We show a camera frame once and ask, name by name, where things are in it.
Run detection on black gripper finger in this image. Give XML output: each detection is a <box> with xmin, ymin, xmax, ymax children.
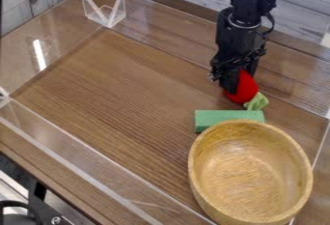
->
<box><xmin>219</xmin><ymin>70</ymin><xmax>239</xmax><ymax>95</ymax></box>
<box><xmin>245</xmin><ymin>58</ymin><xmax>259</xmax><ymax>76</ymax></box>

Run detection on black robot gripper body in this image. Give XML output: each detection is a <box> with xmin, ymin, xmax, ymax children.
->
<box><xmin>208</xmin><ymin>7</ymin><xmax>268</xmax><ymax>81</ymax></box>

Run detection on red plush strawberry toy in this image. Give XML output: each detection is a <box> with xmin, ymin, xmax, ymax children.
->
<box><xmin>224</xmin><ymin>70</ymin><xmax>269</xmax><ymax>110</ymax></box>

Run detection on green sponge block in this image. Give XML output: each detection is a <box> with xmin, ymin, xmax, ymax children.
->
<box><xmin>195</xmin><ymin>110</ymin><xmax>265</xmax><ymax>133</ymax></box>

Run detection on wooden oval bowl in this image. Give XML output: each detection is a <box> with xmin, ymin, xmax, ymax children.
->
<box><xmin>188</xmin><ymin>120</ymin><xmax>312</xmax><ymax>225</ymax></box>

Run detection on clear acrylic corner bracket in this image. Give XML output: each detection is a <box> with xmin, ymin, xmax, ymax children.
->
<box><xmin>81</xmin><ymin>0</ymin><xmax>126</xmax><ymax>28</ymax></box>

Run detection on clear acrylic front wall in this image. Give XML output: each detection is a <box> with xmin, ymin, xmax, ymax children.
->
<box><xmin>0</xmin><ymin>98</ymin><xmax>215</xmax><ymax>225</ymax></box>

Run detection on black metal table frame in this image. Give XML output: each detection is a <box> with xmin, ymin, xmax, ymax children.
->
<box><xmin>24</xmin><ymin>179</ymin><xmax>88</xmax><ymax>225</ymax></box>

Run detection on black cable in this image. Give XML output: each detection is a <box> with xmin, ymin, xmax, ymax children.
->
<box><xmin>0</xmin><ymin>199</ymin><xmax>33</xmax><ymax>225</ymax></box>

